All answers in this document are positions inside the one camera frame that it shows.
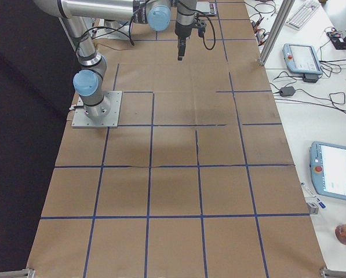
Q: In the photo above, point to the silver digital kitchen scale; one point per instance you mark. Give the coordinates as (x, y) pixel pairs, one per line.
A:
(207, 8)

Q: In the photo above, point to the black backdrop curtain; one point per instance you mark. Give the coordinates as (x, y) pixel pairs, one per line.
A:
(37, 64)

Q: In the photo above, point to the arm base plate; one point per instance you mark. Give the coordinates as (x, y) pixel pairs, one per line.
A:
(106, 114)

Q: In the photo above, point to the aluminium frame post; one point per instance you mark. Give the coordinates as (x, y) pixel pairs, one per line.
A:
(280, 19)

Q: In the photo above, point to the white keyboard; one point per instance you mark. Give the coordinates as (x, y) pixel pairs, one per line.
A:
(302, 14)

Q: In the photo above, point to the far teach pendant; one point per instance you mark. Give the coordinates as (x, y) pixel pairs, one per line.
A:
(301, 59)

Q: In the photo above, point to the black power adapter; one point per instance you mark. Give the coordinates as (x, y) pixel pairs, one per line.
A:
(287, 91)

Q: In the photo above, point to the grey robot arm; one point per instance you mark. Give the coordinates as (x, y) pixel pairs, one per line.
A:
(88, 81)
(172, 14)

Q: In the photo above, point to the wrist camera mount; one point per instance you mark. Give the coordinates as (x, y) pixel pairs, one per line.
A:
(200, 25)

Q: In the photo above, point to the teach pendant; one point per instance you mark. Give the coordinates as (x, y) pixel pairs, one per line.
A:
(328, 169)
(301, 59)

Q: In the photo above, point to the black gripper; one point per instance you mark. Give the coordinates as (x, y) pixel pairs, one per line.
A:
(181, 31)

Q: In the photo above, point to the near teach pendant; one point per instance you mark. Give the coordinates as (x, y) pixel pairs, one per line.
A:
(328, 169)

